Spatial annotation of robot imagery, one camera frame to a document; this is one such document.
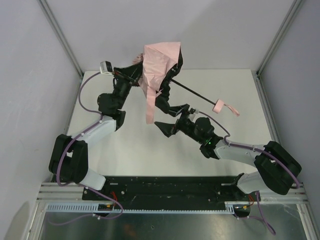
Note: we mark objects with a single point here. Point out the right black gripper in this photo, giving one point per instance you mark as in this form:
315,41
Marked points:
179,122

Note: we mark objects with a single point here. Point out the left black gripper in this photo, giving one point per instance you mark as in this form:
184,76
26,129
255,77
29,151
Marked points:
128,75

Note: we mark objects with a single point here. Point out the pink folding umbrella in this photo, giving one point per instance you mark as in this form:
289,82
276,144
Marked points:
157,60

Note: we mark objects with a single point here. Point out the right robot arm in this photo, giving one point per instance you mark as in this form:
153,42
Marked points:
276,169

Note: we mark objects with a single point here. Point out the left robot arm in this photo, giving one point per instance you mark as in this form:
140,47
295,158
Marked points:
69,161

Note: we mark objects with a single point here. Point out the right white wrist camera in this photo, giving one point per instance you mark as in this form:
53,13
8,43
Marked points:
192,113

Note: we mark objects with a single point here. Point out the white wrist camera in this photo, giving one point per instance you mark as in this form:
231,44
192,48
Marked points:
192,113
106,68

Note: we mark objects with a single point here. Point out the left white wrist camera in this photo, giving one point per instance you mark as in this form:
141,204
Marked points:
106,68

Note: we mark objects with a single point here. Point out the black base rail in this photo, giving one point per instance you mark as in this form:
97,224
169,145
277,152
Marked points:
171,193

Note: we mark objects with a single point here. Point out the left aluminium corner post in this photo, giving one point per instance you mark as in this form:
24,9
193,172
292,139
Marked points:
49,15

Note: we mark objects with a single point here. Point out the aluminium corner post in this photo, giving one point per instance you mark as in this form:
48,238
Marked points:
49,15
280,34

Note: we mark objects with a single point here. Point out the right aluminium corner post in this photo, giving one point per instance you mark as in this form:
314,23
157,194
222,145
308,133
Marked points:
280,34

